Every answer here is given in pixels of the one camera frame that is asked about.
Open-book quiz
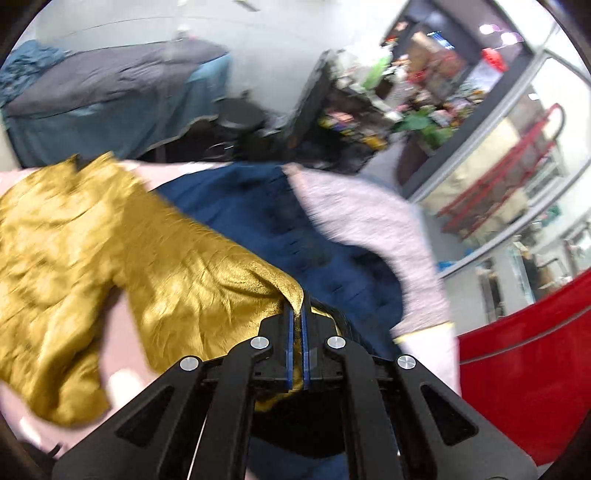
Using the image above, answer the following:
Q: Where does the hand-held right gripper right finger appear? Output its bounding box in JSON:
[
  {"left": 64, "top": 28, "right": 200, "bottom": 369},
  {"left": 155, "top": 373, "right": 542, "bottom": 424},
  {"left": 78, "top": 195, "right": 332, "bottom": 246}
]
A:
[{"left": 301, "top": 300, "right": 539, "bottom": 480}]

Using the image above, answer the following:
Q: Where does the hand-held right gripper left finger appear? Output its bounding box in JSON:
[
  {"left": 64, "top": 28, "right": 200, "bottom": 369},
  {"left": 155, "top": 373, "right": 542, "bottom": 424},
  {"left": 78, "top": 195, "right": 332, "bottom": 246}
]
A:
[{"left": 53, "top": 309, "right": 297, "bottom": 480}]

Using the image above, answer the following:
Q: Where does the gold satin garment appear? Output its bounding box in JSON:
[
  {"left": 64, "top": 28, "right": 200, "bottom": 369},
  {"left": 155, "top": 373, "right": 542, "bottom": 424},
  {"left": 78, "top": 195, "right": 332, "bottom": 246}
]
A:
[{"left": 0, "top": 152, "right": 352, "bottom": 426}]

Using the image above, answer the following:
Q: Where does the navy blue garment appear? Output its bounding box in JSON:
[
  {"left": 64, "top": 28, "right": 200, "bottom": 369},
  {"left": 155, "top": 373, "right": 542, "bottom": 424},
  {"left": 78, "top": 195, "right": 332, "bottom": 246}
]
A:
[{"left": 157, "top": 164, "right": 403, "bottom": 480}]

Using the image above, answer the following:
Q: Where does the pink polka dot blanket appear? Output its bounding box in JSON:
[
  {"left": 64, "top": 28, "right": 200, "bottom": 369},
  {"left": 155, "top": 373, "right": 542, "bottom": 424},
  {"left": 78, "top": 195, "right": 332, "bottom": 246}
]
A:
[{"left": 0, "top": 159, "right": 462, "bottom": 480}]

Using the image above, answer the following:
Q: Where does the red plastic tub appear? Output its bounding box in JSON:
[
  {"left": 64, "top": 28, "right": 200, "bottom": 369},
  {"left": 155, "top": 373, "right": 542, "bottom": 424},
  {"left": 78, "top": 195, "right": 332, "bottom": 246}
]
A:
[{"left": 457, "top": 276, "right": 591, "bottom": 468}]

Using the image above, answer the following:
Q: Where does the black round stool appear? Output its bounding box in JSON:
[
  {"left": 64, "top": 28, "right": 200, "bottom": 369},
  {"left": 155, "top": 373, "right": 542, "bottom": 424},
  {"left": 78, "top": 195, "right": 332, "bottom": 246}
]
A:
[{"left": 216, "top": 99, "right": 269, "bottom": 141}]

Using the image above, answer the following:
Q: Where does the green potted plant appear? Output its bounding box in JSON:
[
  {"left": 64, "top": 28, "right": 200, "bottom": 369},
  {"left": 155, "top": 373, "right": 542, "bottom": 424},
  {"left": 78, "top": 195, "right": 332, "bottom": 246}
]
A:
[{"left": 396, "top": 110, "right": 455, "bottom": 149}]

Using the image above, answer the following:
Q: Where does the red metal trolley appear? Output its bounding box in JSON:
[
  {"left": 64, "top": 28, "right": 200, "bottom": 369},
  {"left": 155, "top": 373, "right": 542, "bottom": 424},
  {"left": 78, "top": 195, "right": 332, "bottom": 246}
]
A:
[{"left": 436, "top": 104, "right": 567, "bottom": 237}]

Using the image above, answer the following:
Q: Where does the teal quilted bedspread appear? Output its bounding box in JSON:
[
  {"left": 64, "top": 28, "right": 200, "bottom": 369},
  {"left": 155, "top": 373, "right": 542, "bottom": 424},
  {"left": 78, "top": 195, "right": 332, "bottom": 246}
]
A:
[{"left": 0, "top": 39, "right": 232, "bottom": 168}]

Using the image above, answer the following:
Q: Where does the shelf of assorted goods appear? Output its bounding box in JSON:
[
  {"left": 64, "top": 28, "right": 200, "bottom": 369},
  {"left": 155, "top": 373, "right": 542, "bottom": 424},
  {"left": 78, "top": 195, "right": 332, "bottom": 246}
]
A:
[{"left": 369, "top": 18, "right": 492, "bottom": 134}]

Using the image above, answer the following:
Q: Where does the grey duvet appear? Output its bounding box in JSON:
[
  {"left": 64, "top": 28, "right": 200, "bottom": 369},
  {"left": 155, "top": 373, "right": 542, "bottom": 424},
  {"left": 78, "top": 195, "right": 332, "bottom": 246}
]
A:
[{"left": 2, "top": 39, "right": 228, "bottom": 121}]

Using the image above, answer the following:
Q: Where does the black wire rack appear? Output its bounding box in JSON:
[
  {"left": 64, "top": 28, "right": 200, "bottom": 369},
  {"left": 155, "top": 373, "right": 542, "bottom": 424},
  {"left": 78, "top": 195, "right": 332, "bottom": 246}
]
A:
[{"left": 283, "top": 48, "right": 345, "bottom": 146}]

